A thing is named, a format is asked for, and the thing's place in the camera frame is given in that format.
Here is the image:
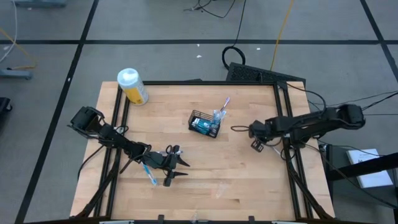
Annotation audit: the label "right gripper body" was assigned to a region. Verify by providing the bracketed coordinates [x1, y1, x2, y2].
[248, 119, 274, 153]

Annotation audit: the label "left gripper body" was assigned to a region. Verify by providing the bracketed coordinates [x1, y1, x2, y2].
[161, 144, 182, 187]

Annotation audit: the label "teal toothpaste tube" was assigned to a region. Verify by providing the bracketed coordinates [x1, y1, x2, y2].
[192, 124, 213, 134]

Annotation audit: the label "black wire caddy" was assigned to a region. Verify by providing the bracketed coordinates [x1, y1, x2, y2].
[187, 109, 223, 139]

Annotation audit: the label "empty clear plastic wrapper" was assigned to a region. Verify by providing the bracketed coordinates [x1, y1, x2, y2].
[215, 182, 228, 200]

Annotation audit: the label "black perforated metal panel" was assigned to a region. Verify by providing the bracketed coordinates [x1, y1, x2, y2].
[225, 62, 307, 85]

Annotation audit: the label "yellow white wipes canister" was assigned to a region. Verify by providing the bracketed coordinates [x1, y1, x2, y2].
[117, 67, 150, 106]

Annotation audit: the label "black metal beam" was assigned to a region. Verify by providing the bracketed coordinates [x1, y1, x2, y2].
[325, 152, 398, 182]

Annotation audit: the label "white booklet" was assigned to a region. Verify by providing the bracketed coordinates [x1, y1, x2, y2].
[346, 148, 394, 189]

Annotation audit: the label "black caster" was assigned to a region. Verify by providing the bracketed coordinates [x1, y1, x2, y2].
[0, 96, 14, 121]

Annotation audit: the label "grey metal foot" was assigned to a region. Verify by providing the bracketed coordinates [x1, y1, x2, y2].
[12, 0, 68, 8]
[0, 68, 33, 80]

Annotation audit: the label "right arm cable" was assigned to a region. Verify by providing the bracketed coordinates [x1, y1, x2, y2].
[284, 82, 327, 114]

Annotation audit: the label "black aluminium table frame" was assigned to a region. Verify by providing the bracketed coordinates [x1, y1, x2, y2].
[72, 80, 336, 224]

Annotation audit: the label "black base cable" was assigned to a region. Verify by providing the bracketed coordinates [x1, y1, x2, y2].
[76, 144, 106, 182]

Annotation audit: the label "coiled black floor cable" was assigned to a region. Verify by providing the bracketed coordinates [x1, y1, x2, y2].
[221, 0, 248, 71]

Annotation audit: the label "yellow floor cable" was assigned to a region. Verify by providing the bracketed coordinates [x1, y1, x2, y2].
[269, 0, 295, 72]

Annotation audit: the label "tangled black floor cables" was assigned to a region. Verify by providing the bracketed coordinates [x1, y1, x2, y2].
[182, 0, 238, 19]

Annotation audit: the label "orange floor cable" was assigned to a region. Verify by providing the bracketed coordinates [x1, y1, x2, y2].
[0, 27, 37, 70]

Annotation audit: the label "white floor cable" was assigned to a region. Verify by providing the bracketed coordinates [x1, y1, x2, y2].
[0, 0, 19, 63]

